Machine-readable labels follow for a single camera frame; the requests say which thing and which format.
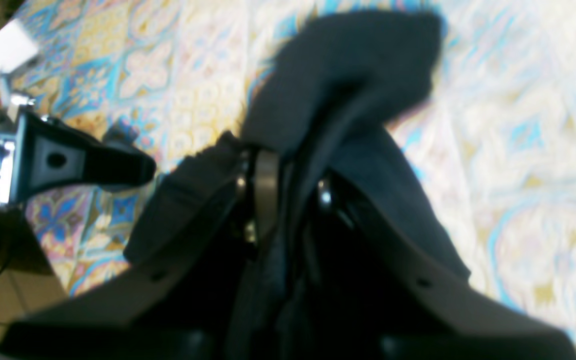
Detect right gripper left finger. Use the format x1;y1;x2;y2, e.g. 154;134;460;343
0;149;281;360

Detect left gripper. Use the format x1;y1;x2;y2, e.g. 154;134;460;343
0;20;157;208

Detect black t-shirt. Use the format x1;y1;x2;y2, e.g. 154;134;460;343
125;11;471;360

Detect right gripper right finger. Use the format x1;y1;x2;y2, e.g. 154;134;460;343
313;174;576;360

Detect patterned tablecloth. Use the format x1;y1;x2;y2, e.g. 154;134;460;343
15;0;576;346

